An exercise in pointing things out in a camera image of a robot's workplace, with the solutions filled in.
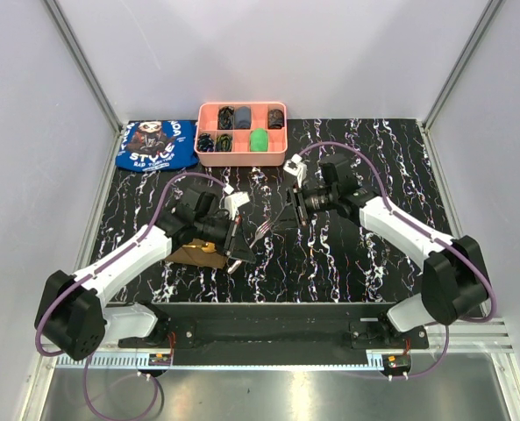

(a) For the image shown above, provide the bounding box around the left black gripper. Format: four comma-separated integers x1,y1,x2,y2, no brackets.
195,214,256,263

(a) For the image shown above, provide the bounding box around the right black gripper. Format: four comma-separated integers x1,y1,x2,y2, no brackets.
271,183,338,232

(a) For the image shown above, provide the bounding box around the gold spoon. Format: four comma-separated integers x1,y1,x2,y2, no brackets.
183,242,217,253

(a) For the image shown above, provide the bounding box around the brown cloth napkin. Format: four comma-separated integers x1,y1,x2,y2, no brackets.
166,239,227,269

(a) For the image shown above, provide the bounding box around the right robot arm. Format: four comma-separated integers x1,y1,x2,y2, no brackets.
281,154,491,348

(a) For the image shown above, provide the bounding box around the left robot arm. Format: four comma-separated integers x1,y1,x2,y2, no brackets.
34,186,255,360

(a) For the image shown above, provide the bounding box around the black marble pattern mat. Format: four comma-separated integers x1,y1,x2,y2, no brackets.
90,118,450,303

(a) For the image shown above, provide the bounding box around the green rolled sock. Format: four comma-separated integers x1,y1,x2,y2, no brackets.
249,128,269,153

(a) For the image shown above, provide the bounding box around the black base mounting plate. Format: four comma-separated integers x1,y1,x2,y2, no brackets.
119,303,429,369

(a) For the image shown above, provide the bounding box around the dark patterned rolled sock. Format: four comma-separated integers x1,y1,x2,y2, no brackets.
267,109,285,130

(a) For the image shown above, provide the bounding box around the pink compartment tray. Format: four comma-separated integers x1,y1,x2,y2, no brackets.
195,102,288,167

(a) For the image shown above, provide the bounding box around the grey rolled sock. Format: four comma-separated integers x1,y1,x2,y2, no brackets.
234,106,252,130

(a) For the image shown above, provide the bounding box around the black blue rolled sock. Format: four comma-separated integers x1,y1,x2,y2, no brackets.
196,132,215,153

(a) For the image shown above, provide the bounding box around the black yellow rolled sock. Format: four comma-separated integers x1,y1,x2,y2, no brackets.
217,106,234,130

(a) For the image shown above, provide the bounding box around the blue printed t-shirt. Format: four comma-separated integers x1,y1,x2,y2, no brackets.
115,120,198,173

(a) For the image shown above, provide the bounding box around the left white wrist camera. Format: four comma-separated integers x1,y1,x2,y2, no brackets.
222,184,250,219

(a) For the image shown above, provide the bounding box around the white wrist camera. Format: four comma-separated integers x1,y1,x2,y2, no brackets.
283,153,307,189
222,184,250,219

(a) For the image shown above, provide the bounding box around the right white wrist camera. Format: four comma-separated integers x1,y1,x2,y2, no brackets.
283,153,307,189

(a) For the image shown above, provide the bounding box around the right aluminium frame post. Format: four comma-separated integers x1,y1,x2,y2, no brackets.
422,0,505,131

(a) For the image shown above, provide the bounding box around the aluminium frame post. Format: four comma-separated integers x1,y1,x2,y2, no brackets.
41,0,123,133
422,0,505,131

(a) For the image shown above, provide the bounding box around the left aluminium frame post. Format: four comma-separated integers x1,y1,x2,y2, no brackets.
41,0,123,133

